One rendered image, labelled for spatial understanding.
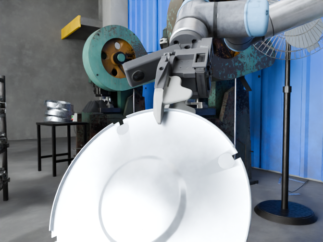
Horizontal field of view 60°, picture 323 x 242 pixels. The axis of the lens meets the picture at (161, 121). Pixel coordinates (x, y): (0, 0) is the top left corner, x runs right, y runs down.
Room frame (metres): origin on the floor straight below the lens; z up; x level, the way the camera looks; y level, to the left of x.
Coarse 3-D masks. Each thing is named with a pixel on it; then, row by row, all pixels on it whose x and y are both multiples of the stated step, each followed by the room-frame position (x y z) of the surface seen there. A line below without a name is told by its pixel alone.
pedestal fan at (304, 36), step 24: (312, 24) 1.70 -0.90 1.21; (288, 48) 1.83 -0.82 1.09; (312, 48) 1.73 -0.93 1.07; (288, 72) 1.83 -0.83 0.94; (288, 96) 1.83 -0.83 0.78; (288, 120) 1.83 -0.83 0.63; (288, 144) 1.83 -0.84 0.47; (288, 168) 1.83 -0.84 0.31; (264, 216) 1.76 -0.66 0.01; (288, 216) 1.71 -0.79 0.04; (312, 216) 1.72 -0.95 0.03
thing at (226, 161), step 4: (220, 156) 0.37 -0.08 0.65; (224, 156) 0.36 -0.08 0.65; (228, 156) 0.36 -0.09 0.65; (220, 160) 0.36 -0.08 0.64; (224, 160) 0.36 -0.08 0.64; (228, 160) 0.36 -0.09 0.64; (232, 160) 0.36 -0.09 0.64; (220, 164) 0.36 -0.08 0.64; (224, 164) 0.36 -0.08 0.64; (228, 164) 0.36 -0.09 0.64; (232, 164) 0.35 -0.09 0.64; (224, 168) 0.36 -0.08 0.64; (228, 168) 0.35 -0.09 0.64
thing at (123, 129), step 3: (126, 123) 0.46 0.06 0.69; (120, 126) 0.46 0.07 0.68; (123, 126) 0.46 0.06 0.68; (126, 126) 0.46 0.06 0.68; (117, 129) 0.46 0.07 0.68; (120, 129) 0.46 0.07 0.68; (123, 129) 0.46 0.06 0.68; (126, 129) 0.45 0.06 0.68; (117, 132) 0.46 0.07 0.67; (120, 132) 0.45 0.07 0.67; (123, 132) 0.45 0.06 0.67; (126, 132) 0.45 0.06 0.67
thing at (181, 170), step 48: (96, 144) 0.46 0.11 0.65; (144, 144) 0.42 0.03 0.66; (192, 144) 0.39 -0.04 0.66; (96, 192) 0.41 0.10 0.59; (144, 192) 0.37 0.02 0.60; (192, 192) 0.35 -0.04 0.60; (240, 192) 0.33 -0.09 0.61; (96, 240) 0.37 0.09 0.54; (144, 240) 0.34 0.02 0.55; (192, 240) 0.32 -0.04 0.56; (240, 240) 0.30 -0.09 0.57
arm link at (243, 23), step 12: (240, 0) 0.59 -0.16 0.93; (252, 0) 0.58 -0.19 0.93; (264, 0) 0.57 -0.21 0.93; (216, 12) 0.58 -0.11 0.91; (228, 12) 0.58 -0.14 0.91; (240, 12) 0.57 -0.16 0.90; (252, 12) 0.57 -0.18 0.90; (264, 12) 0.56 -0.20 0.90; (216, 24) 0.59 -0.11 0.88; (228, 24) 0.58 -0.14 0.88; (240, 24) 0.58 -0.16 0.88; (252, 24) 0.57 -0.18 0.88; (264, 24) 0.57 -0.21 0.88; (216, 36) 0.61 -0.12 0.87; (228, 36) 0.61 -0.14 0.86; (240, 36) 0.61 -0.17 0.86; (252, 36) 0.60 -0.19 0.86
